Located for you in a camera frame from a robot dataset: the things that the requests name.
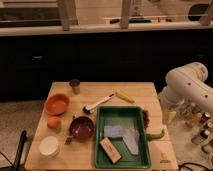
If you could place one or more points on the wooden block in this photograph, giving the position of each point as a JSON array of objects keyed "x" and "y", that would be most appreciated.
[{"x": 110, "y": 150}]

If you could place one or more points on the green pepper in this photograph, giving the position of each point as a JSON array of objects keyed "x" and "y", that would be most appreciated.
[{"x": 151, "y": 137}]

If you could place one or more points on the yellow banana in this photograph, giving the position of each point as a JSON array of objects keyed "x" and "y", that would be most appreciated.
[{"x": 124, "y": 97}]

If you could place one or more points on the orange bowl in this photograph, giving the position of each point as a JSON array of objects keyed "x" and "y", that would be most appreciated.
[{"x": 56, "y": 104}]

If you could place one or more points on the orange fruit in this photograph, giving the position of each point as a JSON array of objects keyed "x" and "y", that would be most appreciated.
[{"x": 53, "y": 123}]

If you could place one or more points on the white round container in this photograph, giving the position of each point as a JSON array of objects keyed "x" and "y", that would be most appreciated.
[{"x": 49, "y": 146}]

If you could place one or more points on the dark brown scrubber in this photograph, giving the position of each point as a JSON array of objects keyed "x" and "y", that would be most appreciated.
[{"x": 146, "y": 118}]

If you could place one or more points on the grey blue cloth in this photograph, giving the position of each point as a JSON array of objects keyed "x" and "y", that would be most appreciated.
[{"x": 129, "y": 136}]

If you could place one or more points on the white handled brush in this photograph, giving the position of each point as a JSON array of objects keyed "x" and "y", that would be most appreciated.
[{"x": 89, "y": 108}]

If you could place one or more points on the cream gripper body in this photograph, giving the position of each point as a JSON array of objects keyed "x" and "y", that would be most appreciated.
[{"x": 168, "y": 112}]

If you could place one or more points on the green plastic tray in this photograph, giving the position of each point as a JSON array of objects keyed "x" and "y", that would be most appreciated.
[{"x": 130, "y": 117}]

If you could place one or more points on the small brown cup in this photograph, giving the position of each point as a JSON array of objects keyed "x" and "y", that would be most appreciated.
[{"x": 75, "y": 85}]

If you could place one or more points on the wooden cutting board table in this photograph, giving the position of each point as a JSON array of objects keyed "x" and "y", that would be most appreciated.
[{"x": 80, "y": 156}]

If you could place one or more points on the purple bowl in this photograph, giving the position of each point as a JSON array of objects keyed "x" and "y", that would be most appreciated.
[{"x": 81, "y": 128}]

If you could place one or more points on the black pole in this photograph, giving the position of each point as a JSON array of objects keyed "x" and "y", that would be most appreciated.
[{"x": 20, "y": 148}]

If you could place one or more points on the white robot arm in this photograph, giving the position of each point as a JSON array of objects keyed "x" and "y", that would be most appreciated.
[{"x": 186, "y": 83}]

